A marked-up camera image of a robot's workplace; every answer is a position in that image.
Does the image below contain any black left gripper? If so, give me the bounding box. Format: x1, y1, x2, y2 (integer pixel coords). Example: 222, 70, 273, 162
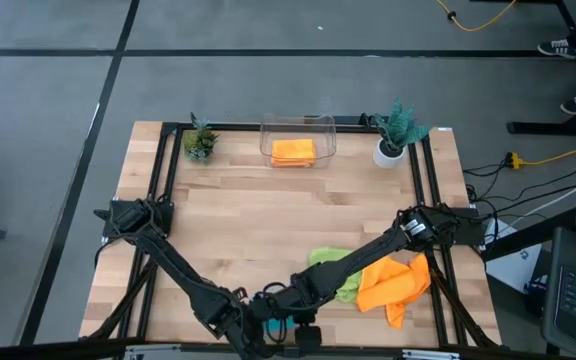
212, 292, 269, 360

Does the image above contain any teal microfiber towel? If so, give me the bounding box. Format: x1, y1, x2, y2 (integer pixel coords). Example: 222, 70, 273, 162
265, 315, 299, 341

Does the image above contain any green microfiber towel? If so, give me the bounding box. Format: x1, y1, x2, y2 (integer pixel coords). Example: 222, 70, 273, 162
308, 246, 364, 305

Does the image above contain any orange microfiber towel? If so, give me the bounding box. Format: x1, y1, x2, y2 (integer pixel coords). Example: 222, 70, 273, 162
271, 138, 317, 168
356, 252, 432, 330

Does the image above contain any clear plastic bin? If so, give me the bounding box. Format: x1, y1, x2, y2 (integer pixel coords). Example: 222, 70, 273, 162
259, 112, 338, 170

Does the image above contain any small green succulent plant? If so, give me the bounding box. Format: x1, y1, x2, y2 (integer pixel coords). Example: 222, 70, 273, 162
182, 112, 220, 165

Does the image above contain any snake plant in white pot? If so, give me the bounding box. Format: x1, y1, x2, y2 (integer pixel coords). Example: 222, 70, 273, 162
371, 98, 432, 170

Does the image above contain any white box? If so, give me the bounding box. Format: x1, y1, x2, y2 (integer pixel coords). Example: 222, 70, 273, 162
485, 218, 544, 294

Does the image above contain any person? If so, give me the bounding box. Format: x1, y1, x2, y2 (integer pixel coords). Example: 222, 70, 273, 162
536, 17, 576, 116

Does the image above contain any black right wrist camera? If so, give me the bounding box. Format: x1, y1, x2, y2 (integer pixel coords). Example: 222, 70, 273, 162
295, 323, 323, 358

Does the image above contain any black rail with grey brackets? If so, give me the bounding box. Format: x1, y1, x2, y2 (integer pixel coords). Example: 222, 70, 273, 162
0, 337, 504, 360

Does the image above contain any black aluminium table frame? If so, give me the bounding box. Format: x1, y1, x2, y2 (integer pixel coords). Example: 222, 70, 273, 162
82, 119, 502, 351

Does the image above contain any yellow power plug cable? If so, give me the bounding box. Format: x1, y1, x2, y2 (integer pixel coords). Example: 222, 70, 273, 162
505, 147, 576, 170

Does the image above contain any white cable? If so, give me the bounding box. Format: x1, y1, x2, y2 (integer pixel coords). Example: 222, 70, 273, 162
510, 167, 576, 221

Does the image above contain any black desk frame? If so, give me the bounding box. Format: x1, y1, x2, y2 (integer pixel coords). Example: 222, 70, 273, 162
506, 0, 576, 136

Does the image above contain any yellow floor cable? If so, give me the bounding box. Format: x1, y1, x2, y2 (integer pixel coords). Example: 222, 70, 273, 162
435, 0, 518, 33

